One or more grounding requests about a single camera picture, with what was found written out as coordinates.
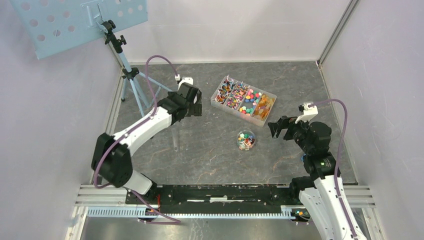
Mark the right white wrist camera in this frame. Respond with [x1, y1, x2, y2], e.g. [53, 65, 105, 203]
[295, 102, 318, 124]

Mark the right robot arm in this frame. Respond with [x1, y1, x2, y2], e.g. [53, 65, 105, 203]
[267, 116, 366, 240]

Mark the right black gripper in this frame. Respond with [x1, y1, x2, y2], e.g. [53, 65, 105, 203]
[267, 113, 313, 154]

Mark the clear compartment candy box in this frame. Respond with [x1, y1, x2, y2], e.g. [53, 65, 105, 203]
[210, 75, 277, 127]

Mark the purple cable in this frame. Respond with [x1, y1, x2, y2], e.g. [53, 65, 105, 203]
[92, 54, 181, 225]
[308, 98, 359, 240]

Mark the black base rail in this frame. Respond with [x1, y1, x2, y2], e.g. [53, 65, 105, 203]
[125, 184, 311, 222]

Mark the light blue music stand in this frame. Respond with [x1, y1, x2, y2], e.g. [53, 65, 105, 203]
[0, 0, 166, 120]

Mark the clear plastic scoop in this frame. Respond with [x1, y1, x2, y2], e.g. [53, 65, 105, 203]
[171, 127, 180, 152]

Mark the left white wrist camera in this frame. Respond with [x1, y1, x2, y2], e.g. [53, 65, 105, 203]
[174, 74, 194, 90]

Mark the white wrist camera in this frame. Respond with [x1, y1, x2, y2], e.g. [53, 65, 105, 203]
[174, 74, 194, 90]
[295, 102, 318, 124]

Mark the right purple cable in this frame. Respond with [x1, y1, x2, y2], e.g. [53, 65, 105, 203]
[308, 98, 359, 240]

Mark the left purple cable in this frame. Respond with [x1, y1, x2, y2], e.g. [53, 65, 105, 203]
[92, 54, 181, 225]

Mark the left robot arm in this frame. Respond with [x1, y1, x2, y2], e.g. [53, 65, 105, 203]
[91, 77, 202, 204]

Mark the small clear glass jar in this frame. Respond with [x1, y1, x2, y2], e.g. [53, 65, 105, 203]
[236, 130, 256, 151]

